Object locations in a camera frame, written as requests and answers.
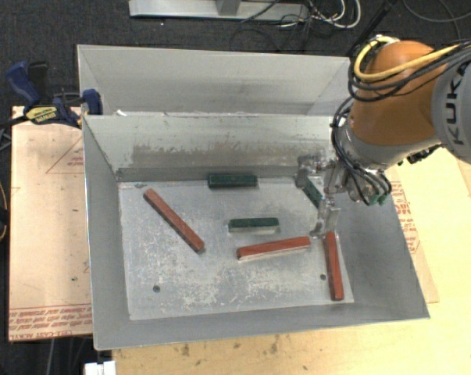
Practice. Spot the brown cardboard board, red print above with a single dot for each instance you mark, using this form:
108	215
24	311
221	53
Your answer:
47	217

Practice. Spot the dark green flat block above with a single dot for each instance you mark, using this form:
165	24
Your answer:
232	181
312	195
254	223

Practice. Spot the red-brown flat block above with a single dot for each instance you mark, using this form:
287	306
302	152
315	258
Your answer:
174	221
334	268
274	247

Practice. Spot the grey metal bin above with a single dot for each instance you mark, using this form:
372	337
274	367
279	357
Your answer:
219	287

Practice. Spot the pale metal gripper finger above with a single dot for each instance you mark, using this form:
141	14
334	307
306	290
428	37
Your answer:
322	219
334	220

